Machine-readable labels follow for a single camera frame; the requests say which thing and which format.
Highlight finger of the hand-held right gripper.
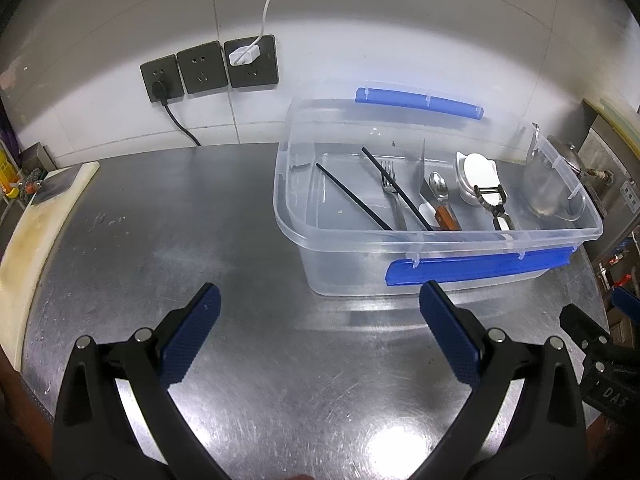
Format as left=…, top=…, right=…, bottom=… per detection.
left=611, top=285, right=640, bottom=323
left=559, top=304, right=613, bottom=361

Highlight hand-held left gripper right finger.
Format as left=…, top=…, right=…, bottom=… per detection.
left=415, top=281, right=587, bottom=480

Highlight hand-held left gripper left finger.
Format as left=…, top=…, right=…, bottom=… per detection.
left=52, top=282, right=222, bottom=480

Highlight clear storage box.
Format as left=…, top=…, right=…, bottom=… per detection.
left=272, top=86, right=604, bottom=297

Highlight metal peeler with dark handle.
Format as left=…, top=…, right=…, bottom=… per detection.
left=474, top=185, right=516, bottom=231

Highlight metal fork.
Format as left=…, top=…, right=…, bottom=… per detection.
left=380, top=160, right=408, bottom=228

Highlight metal spoon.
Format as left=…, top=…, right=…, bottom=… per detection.
left=428, top=170, right=453, bottom=211

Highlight black chopstick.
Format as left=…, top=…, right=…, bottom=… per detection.
left=316, top=162, right=393, bottom=231
left=362, top=147, right=435, bottom=232

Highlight white rice paddle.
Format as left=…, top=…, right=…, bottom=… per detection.
left=461, top=156, right=501, bottom=206

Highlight stainless steel appliance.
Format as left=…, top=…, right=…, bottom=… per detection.
left=580, top=110, right=640, bottom=281

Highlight metal kettle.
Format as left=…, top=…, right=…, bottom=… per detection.
left=546, top=134, right=585, bottom=175

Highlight cream plastic boards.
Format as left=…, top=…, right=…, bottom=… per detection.
left=582, top=97, right=640, bottom=143

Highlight cream cutting board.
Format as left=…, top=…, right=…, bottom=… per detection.
left=0, top=161, right=99, bottom=371

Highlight grey scouring pad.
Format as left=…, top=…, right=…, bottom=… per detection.
left=32, top=165, right=83, bottom=206

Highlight grey metal box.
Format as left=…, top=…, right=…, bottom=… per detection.
left=20, top=142, right=56, bottom=181

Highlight yellow bottle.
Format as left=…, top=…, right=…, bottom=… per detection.
left=0, top=152, right=15, bottom=195

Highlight black plug with cable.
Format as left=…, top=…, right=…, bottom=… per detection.
left=151, top=79, right=203, bottom=147

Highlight dark grey wall socket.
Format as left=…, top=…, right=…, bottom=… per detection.
left=176, top=41, right=227, bottom=95
left=223, top=35, right=279, bottom=88
left=140, top=56, right=182, bottom=103

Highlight white charger with cable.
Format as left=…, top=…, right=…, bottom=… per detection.
left=229, top=0, right=280, bottom=67

